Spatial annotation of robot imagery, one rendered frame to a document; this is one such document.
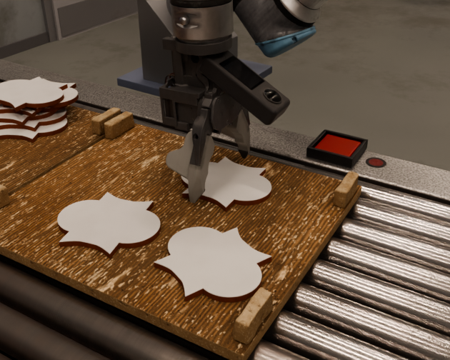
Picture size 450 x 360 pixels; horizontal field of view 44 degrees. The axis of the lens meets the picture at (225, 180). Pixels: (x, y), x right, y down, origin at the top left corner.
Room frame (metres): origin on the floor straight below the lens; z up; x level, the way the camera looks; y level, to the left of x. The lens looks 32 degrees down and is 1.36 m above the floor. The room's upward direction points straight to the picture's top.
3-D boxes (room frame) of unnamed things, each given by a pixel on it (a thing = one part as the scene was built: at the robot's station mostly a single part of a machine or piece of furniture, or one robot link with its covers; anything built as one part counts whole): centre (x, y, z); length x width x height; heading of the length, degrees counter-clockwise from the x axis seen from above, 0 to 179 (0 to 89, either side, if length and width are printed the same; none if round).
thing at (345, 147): (0.80, -0.18, 0.92); 0.06 x 0.06 x 0.01; 60
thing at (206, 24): (0.69, 0.03, 1.16); 0.08 x 0.08 x 0.05
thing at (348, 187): (0.64, -0.16, 0.95); 0.06 x 0.02 x 0.03; 150
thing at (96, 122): (0.85, 0.20, 0.95); 0.06 x 0.02 x 0.03; 150
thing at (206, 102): (0.69, 0.03, 1.08); 0.09 x 0.08 x 0.12; 60
